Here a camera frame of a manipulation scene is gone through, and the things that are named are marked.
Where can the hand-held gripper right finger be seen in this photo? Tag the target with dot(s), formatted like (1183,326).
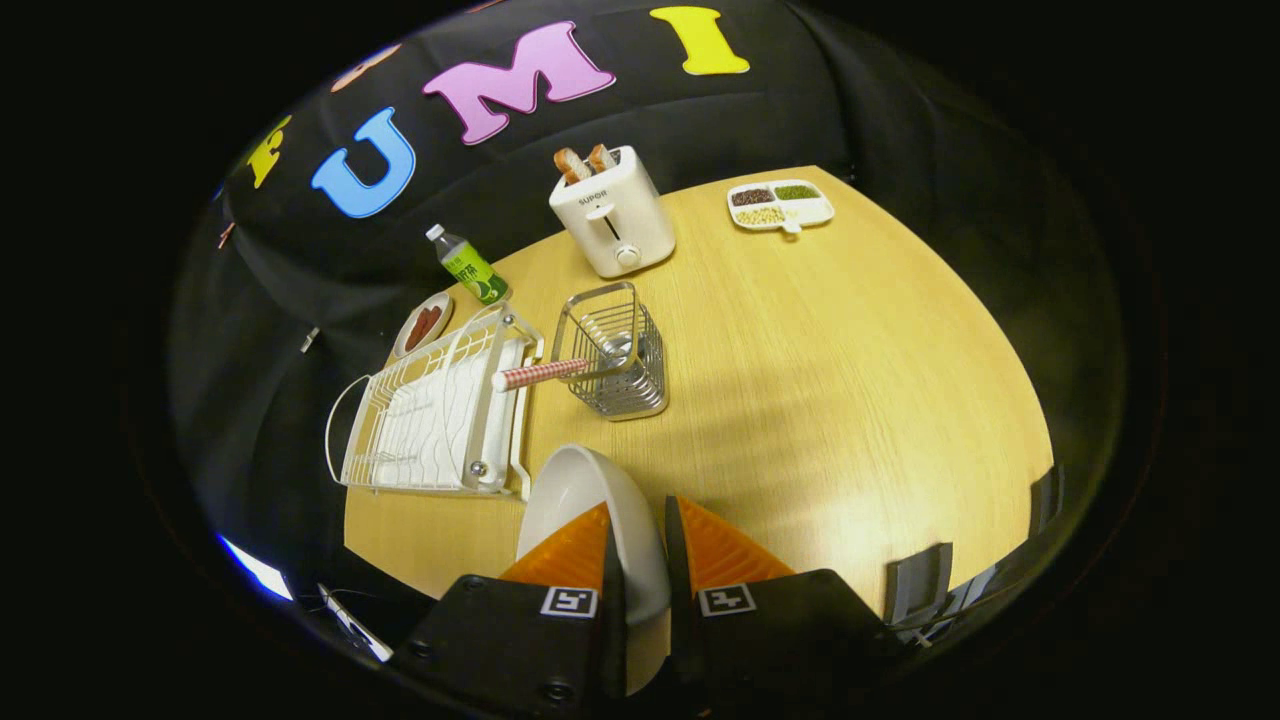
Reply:
(760,640)

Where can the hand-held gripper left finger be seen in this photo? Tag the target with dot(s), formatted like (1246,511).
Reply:
(520,640)

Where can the white plate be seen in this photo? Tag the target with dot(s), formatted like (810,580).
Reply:
(575,490)

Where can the white divided bean dish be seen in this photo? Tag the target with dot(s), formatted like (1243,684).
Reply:
(812,210)

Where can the small grey saucer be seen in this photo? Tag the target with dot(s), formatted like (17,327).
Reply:
(403,345)

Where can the brown sausage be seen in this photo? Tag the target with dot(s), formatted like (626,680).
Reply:
(432,318)
(417,333)

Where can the small white clip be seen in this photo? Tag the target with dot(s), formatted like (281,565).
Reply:
(310,340)

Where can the green label drink bottle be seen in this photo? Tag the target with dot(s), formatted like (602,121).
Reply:
(472,270)

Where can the white toaster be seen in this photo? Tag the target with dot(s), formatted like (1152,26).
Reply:
(620,225)

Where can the toast slice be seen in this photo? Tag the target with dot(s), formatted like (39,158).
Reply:
(572,165)
(601,157)

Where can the red clothes peg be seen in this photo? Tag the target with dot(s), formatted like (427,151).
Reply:
(226,235)

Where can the black backdrop cloth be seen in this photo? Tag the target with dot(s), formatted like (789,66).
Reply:
(700,120)

